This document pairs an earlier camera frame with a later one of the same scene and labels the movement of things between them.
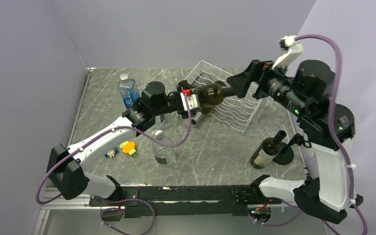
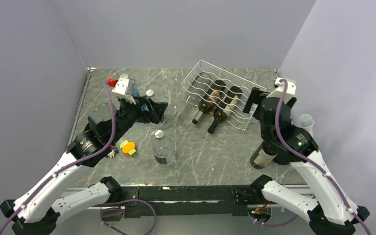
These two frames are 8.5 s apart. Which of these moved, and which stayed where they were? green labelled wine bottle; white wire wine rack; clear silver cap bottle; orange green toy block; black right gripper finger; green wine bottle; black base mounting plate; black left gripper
Moved: black left gripper; green wine bottle; black right gripper finger
Stayed: black base mounting plate; clear silver cap bottle; orange green toy block; white wire wine rack; green labelled wine bottle
